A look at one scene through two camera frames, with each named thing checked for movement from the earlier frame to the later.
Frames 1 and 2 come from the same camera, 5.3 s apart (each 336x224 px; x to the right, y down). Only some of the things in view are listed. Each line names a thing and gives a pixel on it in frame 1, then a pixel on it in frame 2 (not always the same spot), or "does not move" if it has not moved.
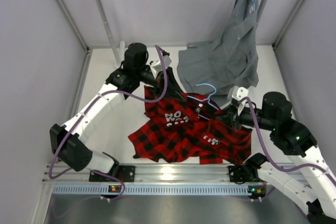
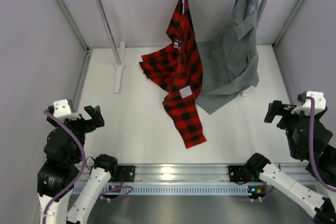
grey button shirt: x=213 y=68 does not move
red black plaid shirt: x=179 y=127 -> x=177 y=65
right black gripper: x=230 y=112 -> x=276 y=108
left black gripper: x=173 y=89 -> x=97 y=120
